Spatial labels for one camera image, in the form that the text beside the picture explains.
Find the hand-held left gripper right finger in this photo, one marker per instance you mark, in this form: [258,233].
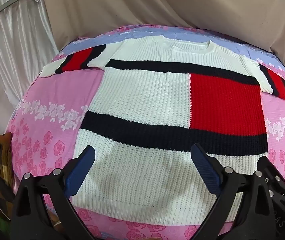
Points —
[205,170]

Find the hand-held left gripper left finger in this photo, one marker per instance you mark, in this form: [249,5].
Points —
[81,170]

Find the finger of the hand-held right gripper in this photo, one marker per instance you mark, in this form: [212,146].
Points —
[267,166]

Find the white red navy knit sweater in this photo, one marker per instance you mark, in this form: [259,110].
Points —
[142,100]

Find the pink floral bed sheet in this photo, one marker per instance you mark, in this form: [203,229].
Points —
[45,100]

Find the white satin curtain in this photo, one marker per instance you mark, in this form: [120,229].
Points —
[20,35]

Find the beige cloth backdrop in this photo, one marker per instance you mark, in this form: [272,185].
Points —
[157,2]

